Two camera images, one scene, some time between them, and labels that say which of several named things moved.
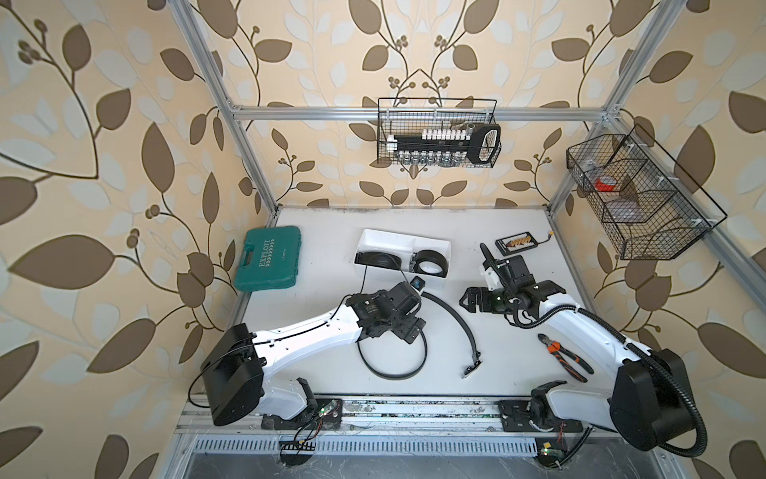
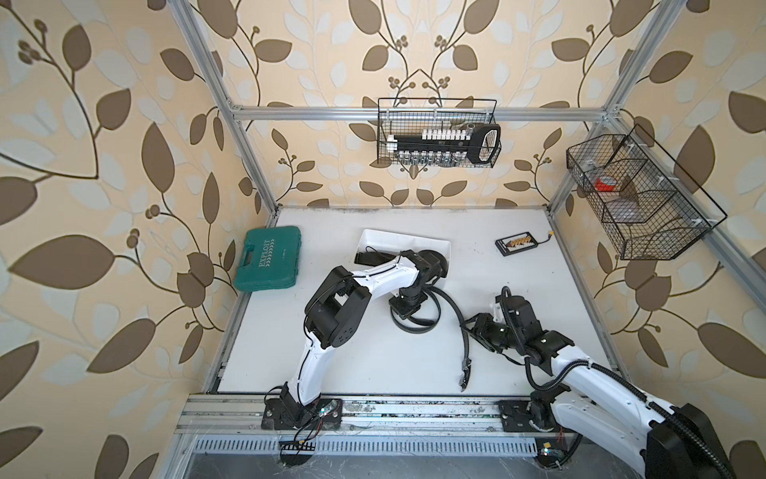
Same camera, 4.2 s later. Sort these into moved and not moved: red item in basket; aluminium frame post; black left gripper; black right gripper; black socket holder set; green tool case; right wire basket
Moved: black left gripper; black right gripper
Not moved: green tool case; black socket holder set; red item in basket; right wire basket; aluminium frame post
